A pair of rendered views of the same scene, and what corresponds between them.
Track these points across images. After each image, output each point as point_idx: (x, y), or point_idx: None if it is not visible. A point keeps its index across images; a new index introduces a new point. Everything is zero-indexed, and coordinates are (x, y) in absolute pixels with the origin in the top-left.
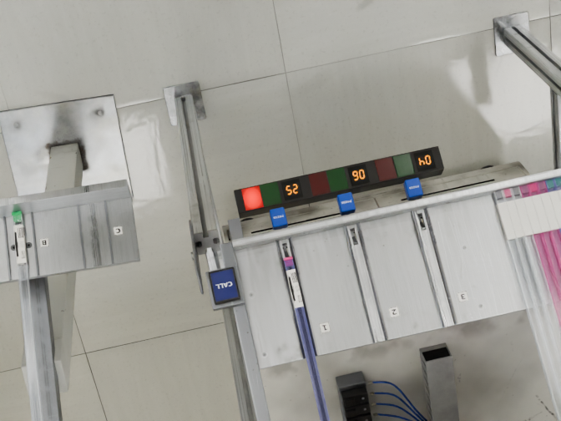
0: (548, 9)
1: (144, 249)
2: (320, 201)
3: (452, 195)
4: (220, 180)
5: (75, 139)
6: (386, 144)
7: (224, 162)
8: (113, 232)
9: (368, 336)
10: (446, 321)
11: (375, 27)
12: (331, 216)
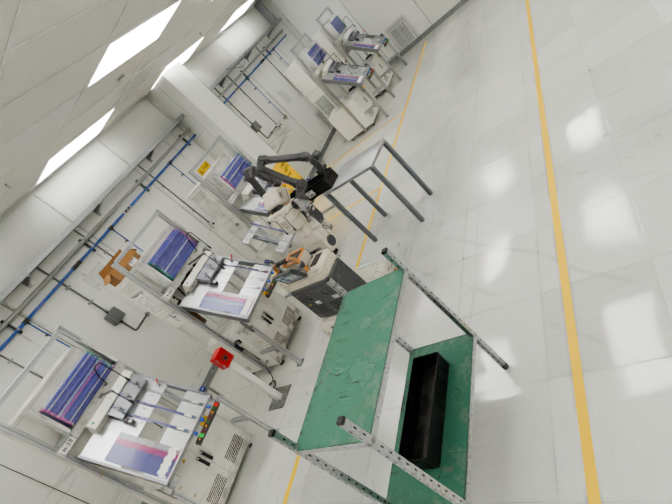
0: (300, 369)
1: None
2: (296, 330)
3: (259, 291)
4: (308, 312)
5: None
6: (297, 341)
7: (310, 312)
8: (280, 249)
9: (249, 276)
10: (244, 285)
11: (314, 335)
12: (288, 323)
